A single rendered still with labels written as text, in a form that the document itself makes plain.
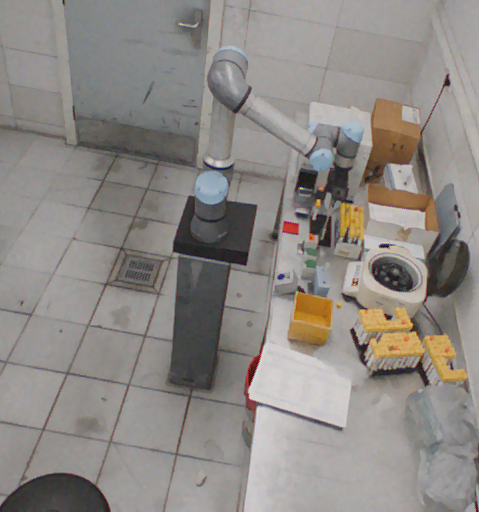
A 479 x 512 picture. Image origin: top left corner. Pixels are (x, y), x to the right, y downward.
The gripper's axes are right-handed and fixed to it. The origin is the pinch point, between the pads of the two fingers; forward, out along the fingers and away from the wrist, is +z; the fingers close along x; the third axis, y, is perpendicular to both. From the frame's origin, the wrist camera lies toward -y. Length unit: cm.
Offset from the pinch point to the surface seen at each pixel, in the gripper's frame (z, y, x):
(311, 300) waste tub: 10.6, -39.1, 4.0
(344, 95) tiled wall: 33, 163, -16
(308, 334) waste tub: 14, -52, 4
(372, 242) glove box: 11.4, -1.7, -19.7
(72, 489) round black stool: 40, -104, 68
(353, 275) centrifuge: 13.7, -19.7, -12.2
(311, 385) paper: 17, -69, 2
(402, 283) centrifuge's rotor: 7.9, -25.6, -28.5
